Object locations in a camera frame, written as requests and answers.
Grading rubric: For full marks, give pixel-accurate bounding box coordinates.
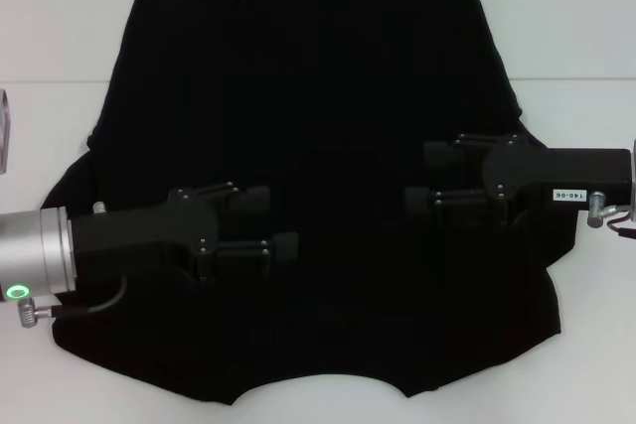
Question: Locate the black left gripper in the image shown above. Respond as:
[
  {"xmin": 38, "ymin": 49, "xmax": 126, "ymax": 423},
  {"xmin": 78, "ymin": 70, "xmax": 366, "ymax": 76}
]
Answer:
[{"xmin": 71, "ymin": 180, "xmax": 299, "ymax": 292}]

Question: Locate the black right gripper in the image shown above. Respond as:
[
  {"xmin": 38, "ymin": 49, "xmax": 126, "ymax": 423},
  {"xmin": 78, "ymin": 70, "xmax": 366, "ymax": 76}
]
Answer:
[{"xmin": 403, "ymin": 132, "xmax": 633, "ymax": 229}]

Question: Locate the black shirt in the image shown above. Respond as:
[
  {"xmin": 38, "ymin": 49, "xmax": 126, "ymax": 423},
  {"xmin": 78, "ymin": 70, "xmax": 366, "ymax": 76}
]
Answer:
[{"xmin": 39, "ymin": 0, "xmax": 580, "ymax": 398}]

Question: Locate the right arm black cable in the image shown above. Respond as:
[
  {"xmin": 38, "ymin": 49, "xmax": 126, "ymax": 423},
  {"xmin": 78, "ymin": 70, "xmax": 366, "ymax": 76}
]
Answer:
[{"xmin": 587, "ymin": 189, "xmax": 636, "ymax": 241}]

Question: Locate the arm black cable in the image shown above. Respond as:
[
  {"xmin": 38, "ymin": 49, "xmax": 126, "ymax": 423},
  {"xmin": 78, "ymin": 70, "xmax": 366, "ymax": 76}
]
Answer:
[
  {"xmin": 18, "ymin": 274, "xmax": 129, "ymax": 330},
  {"xmin": 587, "ymin": 189, "xmax": 636, "ymax": 241}
]

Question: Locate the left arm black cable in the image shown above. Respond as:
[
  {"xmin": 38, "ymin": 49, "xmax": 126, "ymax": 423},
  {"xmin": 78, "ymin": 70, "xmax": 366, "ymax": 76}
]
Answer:
[{"xmin": 18, "ymin": 274, "xmax": 129, "ymax": 330}]

